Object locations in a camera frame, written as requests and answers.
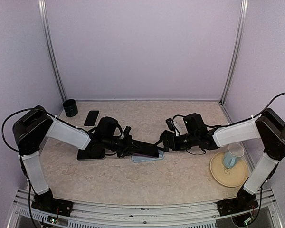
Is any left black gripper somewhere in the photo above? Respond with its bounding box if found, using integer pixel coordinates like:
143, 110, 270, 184
103, 133, 143, 157

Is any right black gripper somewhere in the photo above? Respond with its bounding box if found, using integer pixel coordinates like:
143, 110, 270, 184
154, 132, 199, 152

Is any light blue phone case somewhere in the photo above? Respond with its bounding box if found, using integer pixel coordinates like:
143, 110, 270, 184
131, 151, 164, 163

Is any black phone purple edge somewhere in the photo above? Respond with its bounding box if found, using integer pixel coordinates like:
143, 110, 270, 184
140, 143, 159, 158

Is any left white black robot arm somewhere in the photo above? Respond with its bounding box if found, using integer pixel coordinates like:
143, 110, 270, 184
12, 105, 145, 211

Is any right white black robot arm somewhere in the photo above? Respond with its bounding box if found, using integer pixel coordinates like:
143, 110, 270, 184
155, 108, 285, 211

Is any black phone silver edge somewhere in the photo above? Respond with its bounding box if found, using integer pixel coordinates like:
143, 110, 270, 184
77, 148, 105, 161

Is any light blue mug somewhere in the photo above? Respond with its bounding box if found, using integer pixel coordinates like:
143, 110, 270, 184
223, 143, 245, 169

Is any beige round plate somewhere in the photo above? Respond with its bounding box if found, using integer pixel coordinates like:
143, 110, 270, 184
210, 152, 248, 188

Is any dark green cup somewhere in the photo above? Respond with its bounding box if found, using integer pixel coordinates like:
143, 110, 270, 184
62, 99, 78, 117

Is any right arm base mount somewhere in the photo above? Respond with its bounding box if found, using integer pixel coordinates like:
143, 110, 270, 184
217, 192, 259, 216

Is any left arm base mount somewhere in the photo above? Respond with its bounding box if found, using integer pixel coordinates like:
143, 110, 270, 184
31, 194, 73, 217

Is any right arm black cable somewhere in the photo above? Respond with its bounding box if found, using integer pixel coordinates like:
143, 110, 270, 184
250, 92, 285, 154

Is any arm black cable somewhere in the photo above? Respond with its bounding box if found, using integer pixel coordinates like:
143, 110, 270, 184
1, 109, 38, 152
250, 92, 285, 154

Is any front aluminium rail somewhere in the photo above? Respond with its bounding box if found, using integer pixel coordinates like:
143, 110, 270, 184
7, 187, 282, 228

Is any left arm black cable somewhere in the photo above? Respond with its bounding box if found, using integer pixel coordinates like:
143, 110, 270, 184
1, 109, 38, 152

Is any right aluminium frame post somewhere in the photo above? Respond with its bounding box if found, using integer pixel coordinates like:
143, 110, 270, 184
220, 0, 248, 106

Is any aluminium frame post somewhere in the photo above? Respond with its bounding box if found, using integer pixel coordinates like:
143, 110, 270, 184
38, 0, 67, 102
220, 0, 248, 106

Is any left aluminium frame post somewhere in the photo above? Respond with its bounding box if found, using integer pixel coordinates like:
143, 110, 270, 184
38, 0, 67, 102

